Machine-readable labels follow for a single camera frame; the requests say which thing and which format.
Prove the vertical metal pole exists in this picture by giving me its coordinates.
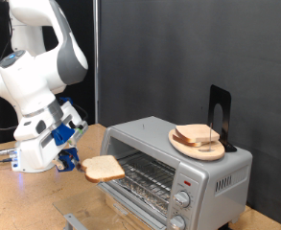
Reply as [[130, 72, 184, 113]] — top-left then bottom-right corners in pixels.
[[93, 0, 100, 125]]

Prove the round wooden plate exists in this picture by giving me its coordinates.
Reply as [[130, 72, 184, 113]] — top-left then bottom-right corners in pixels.
[[168, 128, 226, 162]]

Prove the bread slice stack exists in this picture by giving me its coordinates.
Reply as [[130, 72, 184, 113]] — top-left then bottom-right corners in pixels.
[[175, 124, 221, 144]]

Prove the thin metal wire stopper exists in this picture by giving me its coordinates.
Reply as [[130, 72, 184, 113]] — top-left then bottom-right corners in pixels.
[[199, 123, 217, 153]]

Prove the metal wire oven rack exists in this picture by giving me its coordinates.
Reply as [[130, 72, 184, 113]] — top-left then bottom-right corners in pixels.
[[114, 151, 176, 215]]

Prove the white bread slice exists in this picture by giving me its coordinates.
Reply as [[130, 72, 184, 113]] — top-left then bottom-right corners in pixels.
[[80, 154, 126, 184], [172, 133, 208, 149]]

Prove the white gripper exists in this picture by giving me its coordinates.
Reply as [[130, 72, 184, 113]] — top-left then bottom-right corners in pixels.
[[16, 102, 84, 172]]

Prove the silver oven knob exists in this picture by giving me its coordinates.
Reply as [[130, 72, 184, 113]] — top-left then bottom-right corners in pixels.
[[173, 191, 192, 209], [168, 215, 187, 230]]

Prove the glass oven door with handle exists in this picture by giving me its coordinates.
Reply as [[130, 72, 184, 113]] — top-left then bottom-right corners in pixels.
[[53, 181, 168, 230]]

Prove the metal spatula with blue block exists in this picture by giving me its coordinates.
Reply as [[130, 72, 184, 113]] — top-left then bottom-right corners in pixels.
[[57, 147, 93, 175]]

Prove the black metal bookend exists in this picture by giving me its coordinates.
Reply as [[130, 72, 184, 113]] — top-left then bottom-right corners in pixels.
[[207, 84, 238, 153]]

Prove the silver toaster oven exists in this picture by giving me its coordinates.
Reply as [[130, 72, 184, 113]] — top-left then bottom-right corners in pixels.
[[98, 115, 253, 230]]

